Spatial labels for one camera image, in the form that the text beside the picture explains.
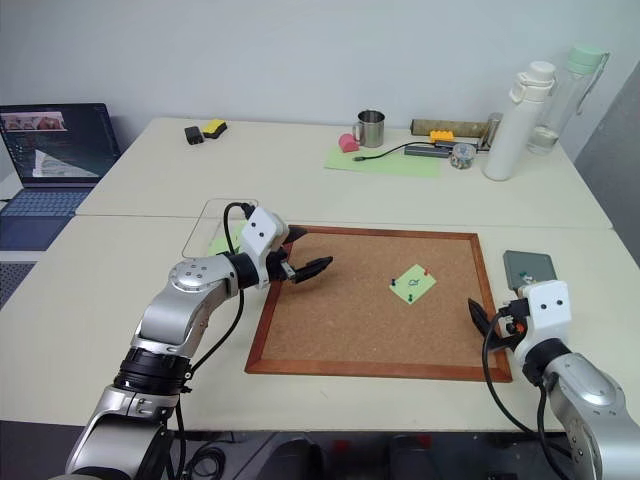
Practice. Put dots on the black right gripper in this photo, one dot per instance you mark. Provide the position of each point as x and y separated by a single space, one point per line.
512 320

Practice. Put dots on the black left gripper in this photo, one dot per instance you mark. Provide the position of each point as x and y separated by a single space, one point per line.
278 267

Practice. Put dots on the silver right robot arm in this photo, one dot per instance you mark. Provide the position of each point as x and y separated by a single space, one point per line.
590 400

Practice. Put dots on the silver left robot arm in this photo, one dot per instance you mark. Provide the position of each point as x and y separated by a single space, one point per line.
170 315

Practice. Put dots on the light green paper sheet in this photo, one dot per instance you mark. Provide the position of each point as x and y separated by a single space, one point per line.
220 245

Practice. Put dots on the green paper note with drawing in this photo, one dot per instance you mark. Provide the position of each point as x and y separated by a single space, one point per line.
415 286

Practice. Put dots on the grey small box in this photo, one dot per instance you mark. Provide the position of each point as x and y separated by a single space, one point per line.
537 265

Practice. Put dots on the clear plastic tray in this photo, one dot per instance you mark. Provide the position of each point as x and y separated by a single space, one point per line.
200 235

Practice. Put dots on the light green mat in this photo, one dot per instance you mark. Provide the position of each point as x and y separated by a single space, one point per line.
380 166

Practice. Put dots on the pink cylinder block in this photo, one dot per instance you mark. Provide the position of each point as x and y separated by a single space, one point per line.
348 143

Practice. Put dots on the stainless steel mug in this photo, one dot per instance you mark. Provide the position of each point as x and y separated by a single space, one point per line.
371 129

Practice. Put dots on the yellow and black eraser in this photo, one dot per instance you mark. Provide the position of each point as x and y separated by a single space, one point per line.
215 128

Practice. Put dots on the grey flat device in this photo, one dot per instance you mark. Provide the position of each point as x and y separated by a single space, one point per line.
425 150

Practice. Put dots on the small black block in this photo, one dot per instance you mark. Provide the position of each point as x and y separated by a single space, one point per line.
193 135

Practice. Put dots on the patterned tape roll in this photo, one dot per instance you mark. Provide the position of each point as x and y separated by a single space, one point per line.
461 156

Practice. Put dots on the yellow toy brick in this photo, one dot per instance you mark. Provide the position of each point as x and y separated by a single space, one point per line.
441 136

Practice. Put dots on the small metal cylinder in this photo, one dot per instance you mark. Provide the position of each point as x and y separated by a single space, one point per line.
491 131

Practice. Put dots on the white water bottle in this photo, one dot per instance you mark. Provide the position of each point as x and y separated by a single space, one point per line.
515 130

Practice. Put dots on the dark rounded shape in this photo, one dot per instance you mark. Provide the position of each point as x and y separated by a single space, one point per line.
297 460

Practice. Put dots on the grey partition panel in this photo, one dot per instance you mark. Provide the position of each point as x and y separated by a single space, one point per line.
615 160

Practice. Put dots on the clear bottle with green lid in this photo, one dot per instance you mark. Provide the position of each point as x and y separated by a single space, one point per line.
560 110

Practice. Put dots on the blue open laptop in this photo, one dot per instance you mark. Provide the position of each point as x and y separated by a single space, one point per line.
50 150

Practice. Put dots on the dark perforated floor mat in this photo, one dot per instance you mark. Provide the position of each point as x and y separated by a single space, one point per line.
12 282

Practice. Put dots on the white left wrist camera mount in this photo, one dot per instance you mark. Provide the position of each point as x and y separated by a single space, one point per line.
261 235

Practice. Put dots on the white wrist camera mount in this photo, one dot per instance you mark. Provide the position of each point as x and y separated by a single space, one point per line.
547 310
261 235

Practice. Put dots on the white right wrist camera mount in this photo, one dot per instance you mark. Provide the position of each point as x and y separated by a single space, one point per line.
547 310

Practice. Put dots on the cork board with wooden frame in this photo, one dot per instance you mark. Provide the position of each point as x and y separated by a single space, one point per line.
360 320

